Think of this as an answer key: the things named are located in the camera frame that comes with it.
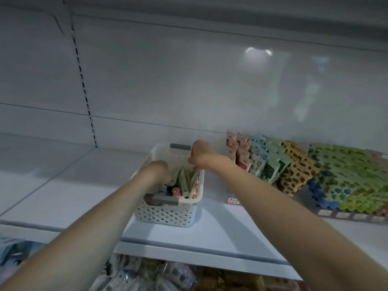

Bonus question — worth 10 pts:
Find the person's right hand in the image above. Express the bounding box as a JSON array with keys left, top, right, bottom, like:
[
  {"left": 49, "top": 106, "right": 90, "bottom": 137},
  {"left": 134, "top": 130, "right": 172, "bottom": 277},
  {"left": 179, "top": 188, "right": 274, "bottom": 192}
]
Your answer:
[{"left": 188, "top": 140, "right": 228, "bottom": 173}]

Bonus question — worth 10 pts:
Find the person's left hand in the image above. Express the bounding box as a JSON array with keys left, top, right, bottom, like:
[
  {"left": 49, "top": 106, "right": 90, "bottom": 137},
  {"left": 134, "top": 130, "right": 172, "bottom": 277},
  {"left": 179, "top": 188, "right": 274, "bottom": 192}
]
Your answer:
[{"left": 138, "top": 160, "right": 172, "bottom": 187}]

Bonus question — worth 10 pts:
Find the white perforated plastic basket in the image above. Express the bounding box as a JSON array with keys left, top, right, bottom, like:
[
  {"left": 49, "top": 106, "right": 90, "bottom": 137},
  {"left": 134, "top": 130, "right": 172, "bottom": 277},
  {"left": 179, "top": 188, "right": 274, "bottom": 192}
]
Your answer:
[{"left": 132, "top": 142, "right": 206, "bottom": 228}]

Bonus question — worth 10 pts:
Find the white metal shelf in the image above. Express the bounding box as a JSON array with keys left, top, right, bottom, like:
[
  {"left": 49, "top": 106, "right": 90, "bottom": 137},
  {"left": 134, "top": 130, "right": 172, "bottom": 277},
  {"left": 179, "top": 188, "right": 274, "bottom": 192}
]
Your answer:
[{"left": 0, "top": 0, "right": 388, "bottom": 291}]

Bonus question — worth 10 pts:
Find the row of hand cream tubes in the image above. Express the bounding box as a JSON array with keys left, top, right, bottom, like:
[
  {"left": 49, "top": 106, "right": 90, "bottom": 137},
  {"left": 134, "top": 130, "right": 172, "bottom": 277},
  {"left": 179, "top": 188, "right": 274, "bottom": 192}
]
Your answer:
[{"left": 226, "top": 130, "right": 388, "bottom": 215}]

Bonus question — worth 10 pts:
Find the person's left forearm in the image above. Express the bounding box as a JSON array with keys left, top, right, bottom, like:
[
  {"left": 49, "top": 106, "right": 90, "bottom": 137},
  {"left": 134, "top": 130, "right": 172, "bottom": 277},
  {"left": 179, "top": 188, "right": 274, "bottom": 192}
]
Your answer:
[{"left": 0, "top": 173, "right": 161, "bottom": 291}]

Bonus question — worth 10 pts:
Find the person's right forearm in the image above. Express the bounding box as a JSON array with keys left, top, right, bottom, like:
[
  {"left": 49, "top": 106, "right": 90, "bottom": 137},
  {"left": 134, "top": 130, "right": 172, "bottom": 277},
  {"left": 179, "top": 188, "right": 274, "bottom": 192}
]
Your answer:
[{"left": 209, "top": 160, "right": 388, "bottom": 291}]

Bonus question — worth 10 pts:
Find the clear divider tray with labels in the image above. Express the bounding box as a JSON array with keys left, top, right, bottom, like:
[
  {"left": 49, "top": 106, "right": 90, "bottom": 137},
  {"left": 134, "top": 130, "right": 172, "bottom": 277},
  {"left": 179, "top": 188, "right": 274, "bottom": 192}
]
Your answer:
[{"left": 227, "top": 197, "right": 386, "bottom": 223}]

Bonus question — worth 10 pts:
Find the pile of snack packets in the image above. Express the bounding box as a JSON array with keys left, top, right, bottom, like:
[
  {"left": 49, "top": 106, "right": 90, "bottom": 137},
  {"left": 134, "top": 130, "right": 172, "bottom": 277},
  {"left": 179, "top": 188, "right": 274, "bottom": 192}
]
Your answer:
[{"left": 0, "top": 236, "right": 304, "bottom": 291}]

